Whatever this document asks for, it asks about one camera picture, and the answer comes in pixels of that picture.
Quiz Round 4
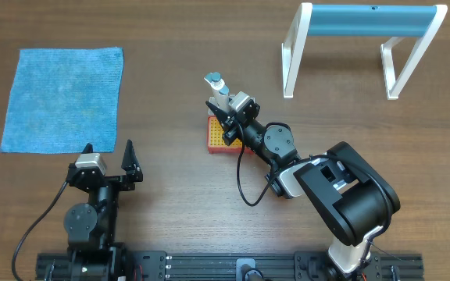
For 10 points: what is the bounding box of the white pipette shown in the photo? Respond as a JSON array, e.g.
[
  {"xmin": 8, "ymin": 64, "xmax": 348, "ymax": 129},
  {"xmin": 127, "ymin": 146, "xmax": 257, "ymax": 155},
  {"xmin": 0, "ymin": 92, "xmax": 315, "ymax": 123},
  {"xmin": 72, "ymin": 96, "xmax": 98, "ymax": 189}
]
[{"xmin": 203, "ymin": 71, "xmax": 232, "ymax": 114}]

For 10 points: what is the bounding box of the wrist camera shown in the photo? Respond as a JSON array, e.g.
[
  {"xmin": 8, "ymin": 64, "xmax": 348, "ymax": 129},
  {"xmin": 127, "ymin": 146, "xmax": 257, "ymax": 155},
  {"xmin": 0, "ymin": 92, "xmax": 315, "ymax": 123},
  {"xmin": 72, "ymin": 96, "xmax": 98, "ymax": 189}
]
[
  {"xmin": 74, "ymin": 152, "xmax": 108, "ymax": 176},
  {"xmin": 227, "ymin": 91, "xmax": 252, "ymax": 114}
]

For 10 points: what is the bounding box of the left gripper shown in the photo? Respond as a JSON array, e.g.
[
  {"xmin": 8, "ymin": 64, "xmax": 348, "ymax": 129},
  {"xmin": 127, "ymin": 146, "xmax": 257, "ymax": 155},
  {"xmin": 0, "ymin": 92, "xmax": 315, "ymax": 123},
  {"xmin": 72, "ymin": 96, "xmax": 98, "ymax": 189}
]
[{"xmin": 66, "ymin": 139, "xmax": 144, "ymax": 193}]

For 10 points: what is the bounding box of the blue cloth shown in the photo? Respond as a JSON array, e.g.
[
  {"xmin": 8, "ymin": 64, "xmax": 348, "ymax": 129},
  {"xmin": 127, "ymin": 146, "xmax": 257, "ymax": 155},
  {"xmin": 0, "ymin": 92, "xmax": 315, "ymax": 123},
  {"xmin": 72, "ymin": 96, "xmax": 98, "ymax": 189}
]
[{"xmin": 0, "ymin": 47, "xmax": 125, "ymax": 155}]

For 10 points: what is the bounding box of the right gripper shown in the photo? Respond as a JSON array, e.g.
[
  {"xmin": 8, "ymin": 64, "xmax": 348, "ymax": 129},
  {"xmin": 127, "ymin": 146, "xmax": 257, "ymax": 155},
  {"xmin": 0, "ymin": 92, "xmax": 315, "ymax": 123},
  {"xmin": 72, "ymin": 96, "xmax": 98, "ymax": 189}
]
[{"xmin": 205, "ymin": 98, "xmax": 260, "ymax": 147}]

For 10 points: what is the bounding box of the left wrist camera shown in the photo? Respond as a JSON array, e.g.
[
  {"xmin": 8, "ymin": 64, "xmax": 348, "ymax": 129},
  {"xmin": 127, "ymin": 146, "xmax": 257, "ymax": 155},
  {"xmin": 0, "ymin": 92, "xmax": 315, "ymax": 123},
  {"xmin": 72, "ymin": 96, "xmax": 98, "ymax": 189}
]
[{"xmin": 74, "ymin": 152, "xmax": 108, "ymax": 176}]

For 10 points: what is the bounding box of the black cable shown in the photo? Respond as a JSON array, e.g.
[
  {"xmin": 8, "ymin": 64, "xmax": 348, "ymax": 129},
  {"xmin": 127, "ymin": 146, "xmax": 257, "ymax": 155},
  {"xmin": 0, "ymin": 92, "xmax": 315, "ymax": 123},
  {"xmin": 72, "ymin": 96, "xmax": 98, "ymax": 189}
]
[
  {"xmin": 11, "ymin": 180, "xmax": 70, "ymax": 281},
  {"xmin": 235, "ymin": 123, "xmax": 280, "ymax": 208}
]

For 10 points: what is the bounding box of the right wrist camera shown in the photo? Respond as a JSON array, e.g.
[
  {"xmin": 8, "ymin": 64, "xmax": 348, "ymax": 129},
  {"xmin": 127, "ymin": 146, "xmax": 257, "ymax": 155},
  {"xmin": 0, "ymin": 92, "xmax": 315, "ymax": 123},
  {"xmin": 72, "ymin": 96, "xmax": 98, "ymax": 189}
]
[{"xmin": 227, "ymin": 91, "xmax": 252, "ymax": 114}]

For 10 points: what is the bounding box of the red and yellow tip box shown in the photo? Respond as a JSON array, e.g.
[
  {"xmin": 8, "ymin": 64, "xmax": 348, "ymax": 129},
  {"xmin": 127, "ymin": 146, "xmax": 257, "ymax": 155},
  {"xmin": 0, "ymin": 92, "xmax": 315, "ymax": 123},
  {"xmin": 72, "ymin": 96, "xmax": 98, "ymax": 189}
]
[{"xmin": 206, "ymin": 95, "xmax": 257, "ymax": 155}]

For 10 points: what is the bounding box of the white and blue stand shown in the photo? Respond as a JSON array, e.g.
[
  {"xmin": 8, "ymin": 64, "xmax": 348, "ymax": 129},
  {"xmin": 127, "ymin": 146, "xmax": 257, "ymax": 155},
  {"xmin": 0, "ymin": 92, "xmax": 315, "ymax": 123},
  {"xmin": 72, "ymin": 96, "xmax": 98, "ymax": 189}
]
[{"xmin": 281, "ymin": 2, "xmax": 448, "ymax": 101}]

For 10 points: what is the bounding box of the mounting rail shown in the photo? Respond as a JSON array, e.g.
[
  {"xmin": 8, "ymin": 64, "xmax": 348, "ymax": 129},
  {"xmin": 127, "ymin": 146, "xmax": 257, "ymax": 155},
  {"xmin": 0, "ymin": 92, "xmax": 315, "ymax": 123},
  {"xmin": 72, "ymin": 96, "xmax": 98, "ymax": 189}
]
[{"xmin": 35, "ymin": 251, "xmax": 425, "ymax": 281}]

